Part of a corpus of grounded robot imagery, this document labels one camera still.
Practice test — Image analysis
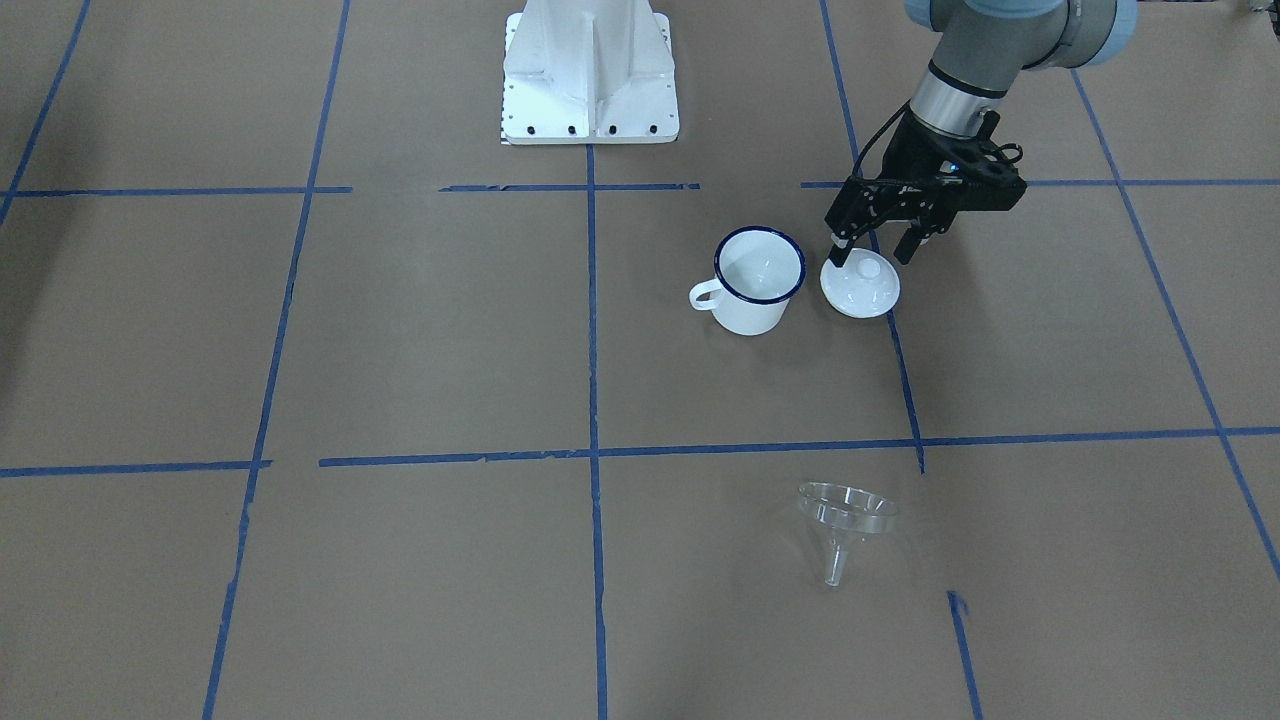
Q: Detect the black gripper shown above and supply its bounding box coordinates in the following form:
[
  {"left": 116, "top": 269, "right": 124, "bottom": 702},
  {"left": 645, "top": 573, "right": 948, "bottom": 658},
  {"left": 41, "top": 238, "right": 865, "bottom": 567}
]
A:
[{"left": 824, "top": 105, "right": 968, "bottom": 268}]

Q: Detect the white cup lid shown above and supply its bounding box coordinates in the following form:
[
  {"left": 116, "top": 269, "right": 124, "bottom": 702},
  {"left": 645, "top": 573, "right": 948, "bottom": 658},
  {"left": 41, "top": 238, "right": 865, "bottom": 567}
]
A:
[{"left": 820, "top": 249, "right": 901, "bottom": 319}]

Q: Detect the clear plastic funnel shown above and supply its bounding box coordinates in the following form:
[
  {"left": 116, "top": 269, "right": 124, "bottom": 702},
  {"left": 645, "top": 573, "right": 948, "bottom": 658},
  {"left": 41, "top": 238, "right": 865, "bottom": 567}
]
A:
[{"left": 796, "top": 480, "right": 901, "bottom": 588}]

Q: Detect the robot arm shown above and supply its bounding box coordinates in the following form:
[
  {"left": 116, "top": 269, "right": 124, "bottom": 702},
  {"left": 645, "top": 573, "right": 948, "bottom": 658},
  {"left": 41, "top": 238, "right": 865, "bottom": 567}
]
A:
[{"left": 826, "top": 1, "right": 1139, "bottom": 266}]

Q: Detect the white enamel cup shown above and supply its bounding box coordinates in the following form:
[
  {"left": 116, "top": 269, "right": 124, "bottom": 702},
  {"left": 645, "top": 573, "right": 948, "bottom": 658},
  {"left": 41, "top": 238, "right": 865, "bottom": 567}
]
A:
[{"left": 687, "top": 225, "right": 806, "bottom": 337}]

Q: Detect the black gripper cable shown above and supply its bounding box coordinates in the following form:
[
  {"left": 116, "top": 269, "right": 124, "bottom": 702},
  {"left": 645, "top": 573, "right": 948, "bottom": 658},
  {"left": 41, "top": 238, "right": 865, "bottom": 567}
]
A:
[{"left": 852, "top": 97, "right": 913, "bottom": 186}]

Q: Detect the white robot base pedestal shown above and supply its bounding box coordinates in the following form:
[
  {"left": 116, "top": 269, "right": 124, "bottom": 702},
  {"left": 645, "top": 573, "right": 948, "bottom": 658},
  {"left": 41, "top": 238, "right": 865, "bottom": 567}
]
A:
[{"left": 500, "top": 1, "right": 681, "bottom": 145}]

